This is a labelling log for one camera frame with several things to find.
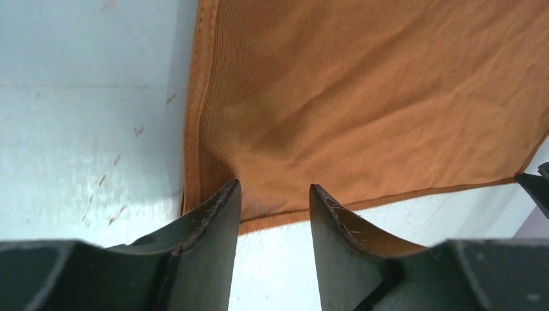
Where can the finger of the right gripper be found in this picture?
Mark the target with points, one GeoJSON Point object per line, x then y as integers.
{"type": "Point", "coordinates": [536, 186]}

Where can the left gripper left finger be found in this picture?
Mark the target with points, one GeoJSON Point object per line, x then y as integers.
{"type": "Point", "coordinates": [185, 265]}

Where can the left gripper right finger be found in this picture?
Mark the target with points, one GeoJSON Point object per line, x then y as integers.
{"type": "Point", "coordinates": [362, 267]}

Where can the orange cloth napkin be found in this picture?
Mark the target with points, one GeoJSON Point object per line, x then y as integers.
{"type": "Point", "coordinates": [376, 101]}

